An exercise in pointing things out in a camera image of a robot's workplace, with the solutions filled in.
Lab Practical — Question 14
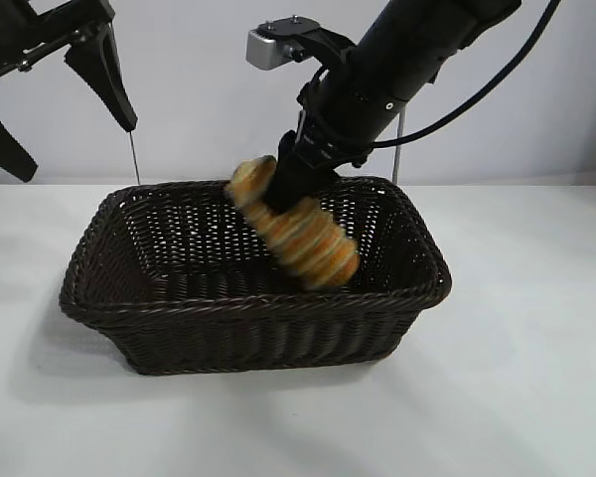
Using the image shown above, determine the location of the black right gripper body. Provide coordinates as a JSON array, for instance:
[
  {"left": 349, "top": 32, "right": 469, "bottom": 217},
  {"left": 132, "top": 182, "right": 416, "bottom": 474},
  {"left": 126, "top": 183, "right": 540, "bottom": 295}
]
[{"left": 277, "top": 38, "right": 416, "bottom": 173}]

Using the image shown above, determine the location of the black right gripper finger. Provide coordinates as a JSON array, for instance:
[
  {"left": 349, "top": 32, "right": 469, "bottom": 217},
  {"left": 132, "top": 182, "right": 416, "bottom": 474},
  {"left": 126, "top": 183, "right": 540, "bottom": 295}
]
[
  {"left": 264, "top": 147, "right": 324, "bottom": 217},
  {"left": 311, "top": 170, "right": 348, "bottom": 199}
]

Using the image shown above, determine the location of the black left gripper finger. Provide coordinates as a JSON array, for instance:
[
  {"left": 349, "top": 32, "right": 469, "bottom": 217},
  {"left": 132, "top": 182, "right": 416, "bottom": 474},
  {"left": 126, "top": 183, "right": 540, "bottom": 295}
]
[
  {"left": 63, "top": 27, "right": 139, "bottom": 131},
  {"left": 0, "top": 90, "right": 39, "bottom": 184}
]

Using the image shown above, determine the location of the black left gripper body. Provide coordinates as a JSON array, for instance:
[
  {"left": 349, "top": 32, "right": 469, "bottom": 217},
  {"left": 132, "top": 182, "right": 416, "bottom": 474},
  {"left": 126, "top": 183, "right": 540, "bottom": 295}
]
[{"left": 0, "top": 0, "right": 112, "bottom": 88}]

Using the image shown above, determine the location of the long striped twisted bread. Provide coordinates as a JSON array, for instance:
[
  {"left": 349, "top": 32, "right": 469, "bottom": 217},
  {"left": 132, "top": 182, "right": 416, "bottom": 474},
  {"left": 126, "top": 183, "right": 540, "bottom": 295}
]
[{"left": 225, "top": 154, "right": 362, "bottom": 292}]

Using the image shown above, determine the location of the dark brown wicker basket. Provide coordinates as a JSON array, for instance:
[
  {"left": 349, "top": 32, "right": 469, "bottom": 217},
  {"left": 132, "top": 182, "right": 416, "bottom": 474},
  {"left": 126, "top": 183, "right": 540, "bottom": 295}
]
[{"left": 58, "top": 174, "right": 452, "bottom": 377}]

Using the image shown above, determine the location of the thick grey background pole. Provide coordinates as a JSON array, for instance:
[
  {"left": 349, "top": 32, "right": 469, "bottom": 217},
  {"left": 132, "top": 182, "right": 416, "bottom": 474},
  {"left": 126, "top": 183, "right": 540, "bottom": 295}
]
[{"left": 390, "top": 111, "right": 408, "bottom": 181}]

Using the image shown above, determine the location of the thin grey background rod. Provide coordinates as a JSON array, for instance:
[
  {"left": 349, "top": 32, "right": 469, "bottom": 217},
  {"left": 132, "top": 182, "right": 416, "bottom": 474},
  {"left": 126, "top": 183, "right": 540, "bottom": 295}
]
[{"left": 127, "top": 128, "right": 141, "bottom": 184}]

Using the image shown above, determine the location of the black right camera bracket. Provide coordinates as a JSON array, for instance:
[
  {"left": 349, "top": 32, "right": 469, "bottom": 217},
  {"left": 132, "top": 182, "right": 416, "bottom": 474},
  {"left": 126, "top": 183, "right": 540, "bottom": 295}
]
[{"left": 257, "top": 14, "right": 359, "bottom": 64}]

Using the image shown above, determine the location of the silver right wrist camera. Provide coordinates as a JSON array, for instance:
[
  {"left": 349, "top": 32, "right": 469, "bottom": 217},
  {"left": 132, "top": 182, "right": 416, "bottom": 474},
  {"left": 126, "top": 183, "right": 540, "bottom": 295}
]
[{"left": 245, "top": 28, "right": 299, "bottom": 67}]

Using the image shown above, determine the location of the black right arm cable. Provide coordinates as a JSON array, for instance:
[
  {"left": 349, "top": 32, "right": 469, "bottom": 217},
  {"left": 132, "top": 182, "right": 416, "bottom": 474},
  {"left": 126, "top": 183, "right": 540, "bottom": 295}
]
[{"left": 297, "top": 0, "right": 562, "bottom": 150}]

